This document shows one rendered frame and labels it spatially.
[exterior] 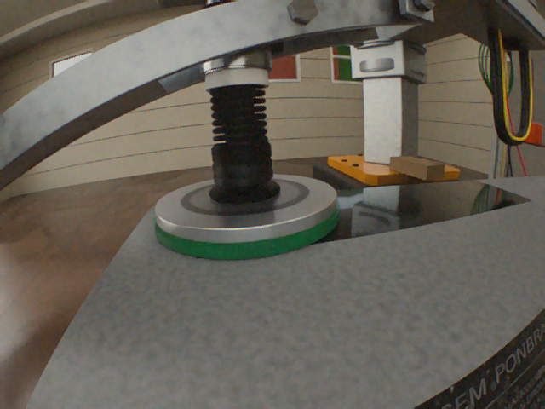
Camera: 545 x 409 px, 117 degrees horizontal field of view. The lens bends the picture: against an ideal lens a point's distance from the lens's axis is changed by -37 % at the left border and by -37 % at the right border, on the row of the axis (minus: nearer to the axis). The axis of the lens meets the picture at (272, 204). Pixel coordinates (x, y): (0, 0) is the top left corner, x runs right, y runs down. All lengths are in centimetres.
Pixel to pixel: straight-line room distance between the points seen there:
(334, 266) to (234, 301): 8
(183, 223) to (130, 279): 7
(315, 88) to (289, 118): 102
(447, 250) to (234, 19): 28
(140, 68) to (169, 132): 614
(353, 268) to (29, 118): 32
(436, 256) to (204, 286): 19
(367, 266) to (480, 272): 10
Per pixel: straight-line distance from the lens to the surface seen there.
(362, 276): 20
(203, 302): 18
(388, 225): 29
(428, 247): 26
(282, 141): 648
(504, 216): 40
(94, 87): 26
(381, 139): 118
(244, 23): 26
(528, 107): 85
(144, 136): 652
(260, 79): 28
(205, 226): 23
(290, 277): 20
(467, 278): 22
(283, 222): 22
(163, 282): 21
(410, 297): 19
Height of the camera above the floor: 98
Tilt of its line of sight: 18 degrees down
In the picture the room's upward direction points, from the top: 3 degrees counter-clockwise
